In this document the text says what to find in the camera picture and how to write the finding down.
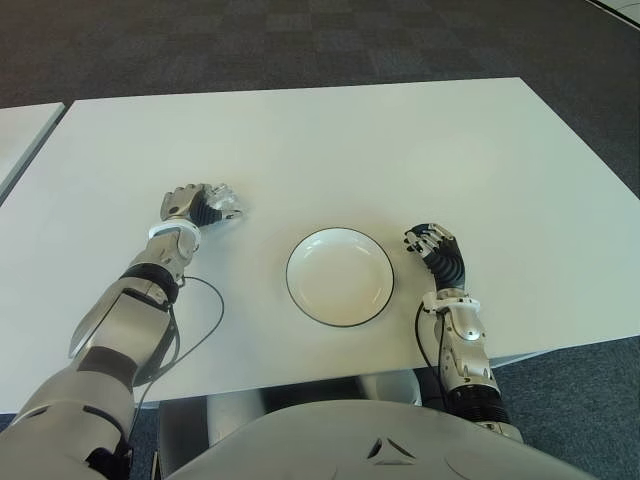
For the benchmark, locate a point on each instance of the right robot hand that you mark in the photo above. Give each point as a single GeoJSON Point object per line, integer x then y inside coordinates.
{"type": "Point", "coordinates": [447, 260]}

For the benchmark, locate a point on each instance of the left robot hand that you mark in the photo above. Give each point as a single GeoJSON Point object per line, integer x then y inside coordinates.
{"type": "Point", "coordinates": [180, 202]}

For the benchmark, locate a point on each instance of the clear water bottle blue cap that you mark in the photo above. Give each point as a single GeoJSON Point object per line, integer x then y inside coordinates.
{"type": "Point", "coordinates": [227, 197]}

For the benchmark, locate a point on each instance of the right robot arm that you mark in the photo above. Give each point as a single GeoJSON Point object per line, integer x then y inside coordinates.
{"type": "Point", "coordinates": [467, 345]}

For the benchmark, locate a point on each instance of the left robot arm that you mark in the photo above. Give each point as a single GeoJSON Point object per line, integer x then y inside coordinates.
{"type": "Point", "coordinates": [125, 320]}

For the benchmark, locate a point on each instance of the white plate black rim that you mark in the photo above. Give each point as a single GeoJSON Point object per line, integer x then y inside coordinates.
{"type": "Point", "coordinates": [340, 280]}

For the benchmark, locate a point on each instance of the white table leg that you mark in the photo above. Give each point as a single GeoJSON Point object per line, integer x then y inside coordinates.
{"type": "Point", "coordinates": [230, 415]}
{"type": "Point", "coordinates": [390, 387]}

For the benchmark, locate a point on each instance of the neighbouring white table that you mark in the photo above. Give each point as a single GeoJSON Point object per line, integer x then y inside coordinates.
{"type": "Point", "coordinates": [20, 135]}

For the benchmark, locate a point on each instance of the grey robot torso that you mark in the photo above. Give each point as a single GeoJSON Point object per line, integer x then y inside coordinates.
{"type": "Point", "coordinates": [350, 445]}

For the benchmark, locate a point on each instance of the white floor platform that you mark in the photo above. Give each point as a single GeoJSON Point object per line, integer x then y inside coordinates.
{"type": "Point", "coordinates": [617, 6]}

